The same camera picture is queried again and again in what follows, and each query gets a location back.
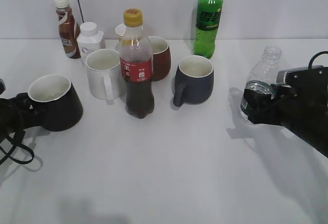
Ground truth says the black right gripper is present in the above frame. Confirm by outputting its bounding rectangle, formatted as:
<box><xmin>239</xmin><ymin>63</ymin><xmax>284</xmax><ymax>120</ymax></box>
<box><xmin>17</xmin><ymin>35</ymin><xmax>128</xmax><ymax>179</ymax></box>
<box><xmin>242</xmin><ymin>67</ymin><xmax>328</xmax><ymax>158</ymax></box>

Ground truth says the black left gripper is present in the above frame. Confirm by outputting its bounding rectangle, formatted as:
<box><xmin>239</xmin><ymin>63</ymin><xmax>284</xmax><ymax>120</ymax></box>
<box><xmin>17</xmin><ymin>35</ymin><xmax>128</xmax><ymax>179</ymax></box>
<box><xmin>1</xmin><ymin>93</ymin><xmax>44</xmax><ymax>142</ymax></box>

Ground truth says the clear water bottle green label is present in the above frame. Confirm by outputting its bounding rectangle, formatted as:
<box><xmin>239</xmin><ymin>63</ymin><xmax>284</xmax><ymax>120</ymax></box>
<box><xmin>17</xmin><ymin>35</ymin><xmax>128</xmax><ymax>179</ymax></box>
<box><xmin>239</xmin><ymin>46</ymin><xmax>283</xmax><ymax>126</ymax></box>

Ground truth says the black mug white interior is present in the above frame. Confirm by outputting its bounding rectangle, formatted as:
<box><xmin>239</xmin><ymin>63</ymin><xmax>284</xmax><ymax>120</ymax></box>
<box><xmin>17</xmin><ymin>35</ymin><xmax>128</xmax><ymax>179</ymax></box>
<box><xmin>27</xmin><ymin>74</ymin><xmax>84</xmax><ymax>132</ymax></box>

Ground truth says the small yellow white cup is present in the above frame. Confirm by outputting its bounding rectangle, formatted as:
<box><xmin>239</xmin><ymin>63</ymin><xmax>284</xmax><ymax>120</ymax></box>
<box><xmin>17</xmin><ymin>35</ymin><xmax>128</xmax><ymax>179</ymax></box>
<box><xmin>115</xmin><ymin>23</ymin><xmax>126</xmax><ymax>42</ymax></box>

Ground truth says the dark blue grey mug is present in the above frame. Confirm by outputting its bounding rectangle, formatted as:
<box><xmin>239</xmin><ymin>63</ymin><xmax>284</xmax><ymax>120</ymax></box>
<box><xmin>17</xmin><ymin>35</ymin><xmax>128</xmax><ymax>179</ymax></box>
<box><xmin>173</xmin><ymin>55</ymin><xmax>214</xmax><ymax>107</ymax></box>

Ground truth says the brown coffee drink bottle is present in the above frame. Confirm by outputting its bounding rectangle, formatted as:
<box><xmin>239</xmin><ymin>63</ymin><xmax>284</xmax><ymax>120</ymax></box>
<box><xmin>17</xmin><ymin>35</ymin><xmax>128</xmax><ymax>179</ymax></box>
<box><xmin>54</xmin><ymin>0</ymin><xmax>80</xmax><ymax>59</ymax></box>

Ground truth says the white ceramic mug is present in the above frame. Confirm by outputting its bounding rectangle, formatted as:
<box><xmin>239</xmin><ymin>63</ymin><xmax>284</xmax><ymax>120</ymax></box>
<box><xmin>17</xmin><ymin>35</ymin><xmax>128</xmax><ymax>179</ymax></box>
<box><xmin>86</xmin><ymin>49</ymin><xmax>126</xmax><ymax>104</ymax></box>

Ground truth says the dark red mug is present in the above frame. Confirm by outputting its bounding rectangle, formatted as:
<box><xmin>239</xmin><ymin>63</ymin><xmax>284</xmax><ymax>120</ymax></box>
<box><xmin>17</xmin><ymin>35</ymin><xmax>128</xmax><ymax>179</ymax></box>
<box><xmin>148</xmin><ymin>36</ymin><xmax>171</xmax><ymax>82</ymax></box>

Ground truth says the green soda bottle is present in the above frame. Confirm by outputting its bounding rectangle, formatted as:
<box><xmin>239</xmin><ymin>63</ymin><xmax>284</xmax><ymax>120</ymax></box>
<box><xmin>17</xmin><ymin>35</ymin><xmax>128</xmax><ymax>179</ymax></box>
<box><xmin>193</xmin><ymin>0</ymin><xmax>223</xmax><ymax>59</ymax></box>

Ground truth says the white plastic bottle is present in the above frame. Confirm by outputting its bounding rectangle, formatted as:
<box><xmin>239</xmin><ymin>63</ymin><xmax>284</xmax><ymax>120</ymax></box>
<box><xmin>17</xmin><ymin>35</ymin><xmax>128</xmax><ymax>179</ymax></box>
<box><xmin>77</xmin><ymin>22</ymin><xmax>106</xmax><ymax>68</ymax></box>

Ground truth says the cola bottle yellow cap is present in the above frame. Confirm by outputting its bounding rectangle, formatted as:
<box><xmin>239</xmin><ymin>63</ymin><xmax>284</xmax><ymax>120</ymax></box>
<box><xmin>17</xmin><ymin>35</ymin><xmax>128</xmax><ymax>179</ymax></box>
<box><xmin>119</xmin><ymin>8</ymin><xmax>154</xmax><ymax>119</ymax></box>

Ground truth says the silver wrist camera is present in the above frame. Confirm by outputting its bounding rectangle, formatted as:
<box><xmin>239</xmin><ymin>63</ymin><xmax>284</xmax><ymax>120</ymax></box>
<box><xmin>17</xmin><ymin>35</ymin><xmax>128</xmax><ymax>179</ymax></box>
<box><xmin>276</xmin><ymin>65</ymin><xmax>327</xmax><ymax>88</ymax></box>

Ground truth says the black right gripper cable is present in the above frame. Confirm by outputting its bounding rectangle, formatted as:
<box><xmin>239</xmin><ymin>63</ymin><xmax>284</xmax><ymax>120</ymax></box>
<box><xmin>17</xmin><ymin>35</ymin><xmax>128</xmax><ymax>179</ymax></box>
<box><xmin>307</xmin><ymin>51</ymin><xmax>328</xmax><ymax>68</ymax></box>

